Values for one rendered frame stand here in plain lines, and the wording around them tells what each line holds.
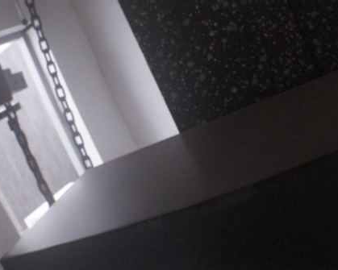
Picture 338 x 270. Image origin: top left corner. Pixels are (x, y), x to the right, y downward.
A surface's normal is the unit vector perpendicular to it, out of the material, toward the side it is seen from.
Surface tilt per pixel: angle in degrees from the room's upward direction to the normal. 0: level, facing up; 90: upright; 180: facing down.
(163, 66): 90
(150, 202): 0
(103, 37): 90
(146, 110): 90
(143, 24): 90
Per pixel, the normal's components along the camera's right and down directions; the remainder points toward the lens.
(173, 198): -0.41, -0.89
